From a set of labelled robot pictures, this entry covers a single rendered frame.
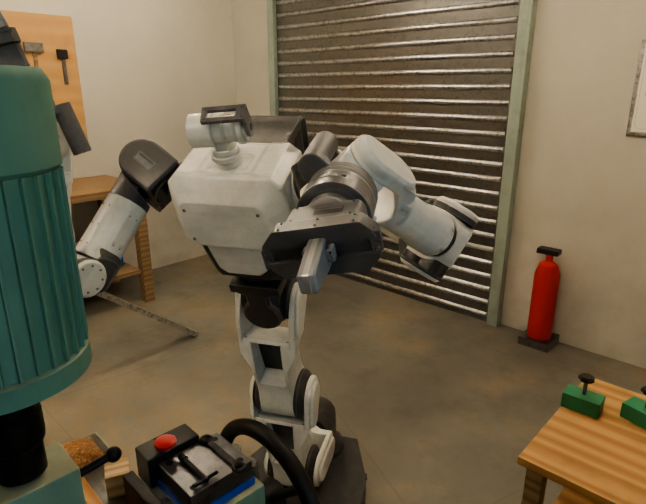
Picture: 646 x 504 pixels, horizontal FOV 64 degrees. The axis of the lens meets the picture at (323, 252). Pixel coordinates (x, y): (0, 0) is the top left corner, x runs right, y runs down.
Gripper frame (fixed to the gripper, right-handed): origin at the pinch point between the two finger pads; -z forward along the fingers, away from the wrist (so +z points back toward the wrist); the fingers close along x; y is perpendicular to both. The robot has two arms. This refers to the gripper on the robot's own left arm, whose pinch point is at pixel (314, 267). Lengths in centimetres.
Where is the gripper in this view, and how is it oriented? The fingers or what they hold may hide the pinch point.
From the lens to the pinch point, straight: 49.1
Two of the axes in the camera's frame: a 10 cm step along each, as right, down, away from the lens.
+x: -9.6, 1.1, 2.7
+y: -2.2, -8.7, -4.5
